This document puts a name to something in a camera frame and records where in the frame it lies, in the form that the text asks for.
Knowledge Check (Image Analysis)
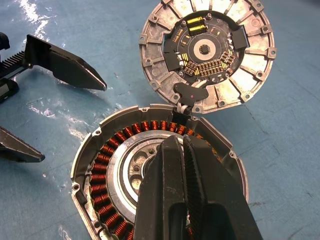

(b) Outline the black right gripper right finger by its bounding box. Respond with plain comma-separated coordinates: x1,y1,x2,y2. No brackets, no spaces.
182,134,263,240

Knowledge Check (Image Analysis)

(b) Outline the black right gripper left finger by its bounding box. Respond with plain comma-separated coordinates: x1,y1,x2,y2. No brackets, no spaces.
133,134,187,240

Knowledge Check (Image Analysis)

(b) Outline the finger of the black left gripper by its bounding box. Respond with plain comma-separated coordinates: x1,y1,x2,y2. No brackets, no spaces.
0,125,46,164
21,34,108,92

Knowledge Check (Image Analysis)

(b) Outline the spoked silver black rotor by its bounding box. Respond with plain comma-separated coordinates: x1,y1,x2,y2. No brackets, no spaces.
106,131,181,226

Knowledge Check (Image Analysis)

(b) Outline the motor housing with copper coils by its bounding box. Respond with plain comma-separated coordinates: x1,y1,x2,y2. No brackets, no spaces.
70,103,250,240

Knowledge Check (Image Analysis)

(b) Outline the silver motor lid circuit board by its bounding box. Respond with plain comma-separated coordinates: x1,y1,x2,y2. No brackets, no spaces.
138,0,277,115

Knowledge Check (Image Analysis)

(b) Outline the blue plastic table cover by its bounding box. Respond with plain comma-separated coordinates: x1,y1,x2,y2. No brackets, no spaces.
0,0,320,240

